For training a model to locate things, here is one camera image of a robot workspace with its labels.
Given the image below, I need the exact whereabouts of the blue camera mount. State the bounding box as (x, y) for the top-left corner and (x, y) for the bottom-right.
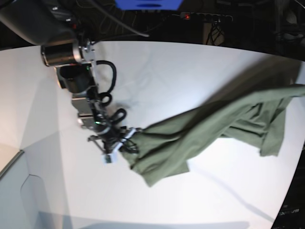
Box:
(115, 0), (183, 10)

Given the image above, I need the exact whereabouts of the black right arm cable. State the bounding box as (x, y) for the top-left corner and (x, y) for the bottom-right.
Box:
(88, 0), (150, 38)

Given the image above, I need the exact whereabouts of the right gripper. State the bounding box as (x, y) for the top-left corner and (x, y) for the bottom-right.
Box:
(87, 127), (139, 155)

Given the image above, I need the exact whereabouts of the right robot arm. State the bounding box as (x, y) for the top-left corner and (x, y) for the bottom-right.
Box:
(0, 0), (139, 156)

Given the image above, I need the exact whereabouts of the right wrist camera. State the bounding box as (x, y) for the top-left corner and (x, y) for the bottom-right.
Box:
(101, 152), (118, 164)

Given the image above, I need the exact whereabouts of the black power strip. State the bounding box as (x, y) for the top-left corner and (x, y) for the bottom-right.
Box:
(179, 12), (234, 23)

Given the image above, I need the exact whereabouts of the green t-shirt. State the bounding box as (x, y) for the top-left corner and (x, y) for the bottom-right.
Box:
(121, 84), (305, 187)

